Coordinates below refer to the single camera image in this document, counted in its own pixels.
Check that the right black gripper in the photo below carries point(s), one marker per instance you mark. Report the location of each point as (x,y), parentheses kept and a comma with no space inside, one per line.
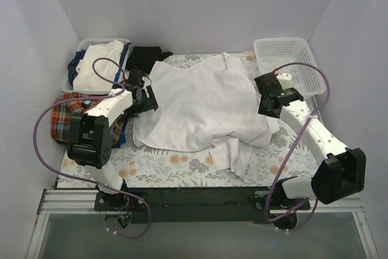
(266,106)

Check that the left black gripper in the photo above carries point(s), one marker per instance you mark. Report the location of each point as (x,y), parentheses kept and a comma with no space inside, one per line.
(148,99)

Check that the white long sleeve shirt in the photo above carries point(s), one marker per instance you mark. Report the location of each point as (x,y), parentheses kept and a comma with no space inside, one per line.
(211,105)

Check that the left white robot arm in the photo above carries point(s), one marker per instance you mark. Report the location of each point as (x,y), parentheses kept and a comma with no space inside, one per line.
(90,140)

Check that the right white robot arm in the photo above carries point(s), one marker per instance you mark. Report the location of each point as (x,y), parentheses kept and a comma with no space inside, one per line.
(341,170)

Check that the black folded garment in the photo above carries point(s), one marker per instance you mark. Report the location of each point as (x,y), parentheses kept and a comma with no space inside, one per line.
(144,58)

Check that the folded white shirt in basket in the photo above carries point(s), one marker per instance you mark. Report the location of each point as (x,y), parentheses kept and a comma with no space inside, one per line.
(87,81)

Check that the left white plastic basket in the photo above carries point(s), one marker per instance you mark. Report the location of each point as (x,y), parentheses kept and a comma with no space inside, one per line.
(67,86)

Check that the navy garment in basket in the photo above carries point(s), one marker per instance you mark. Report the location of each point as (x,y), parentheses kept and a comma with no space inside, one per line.
(72,73)

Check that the red plaid shirt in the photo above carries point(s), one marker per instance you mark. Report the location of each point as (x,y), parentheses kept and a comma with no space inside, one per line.
(62,114)

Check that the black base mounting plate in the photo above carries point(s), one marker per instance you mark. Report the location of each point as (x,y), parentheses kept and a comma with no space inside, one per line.
(203,204)

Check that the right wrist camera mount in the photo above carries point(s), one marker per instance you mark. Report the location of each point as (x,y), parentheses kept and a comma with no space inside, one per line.
(283,80)

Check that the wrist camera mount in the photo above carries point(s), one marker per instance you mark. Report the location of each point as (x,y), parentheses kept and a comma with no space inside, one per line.
(125,78)
(283,80)

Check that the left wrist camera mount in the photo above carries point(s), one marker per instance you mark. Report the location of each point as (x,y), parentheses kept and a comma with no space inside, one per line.
(125,78)

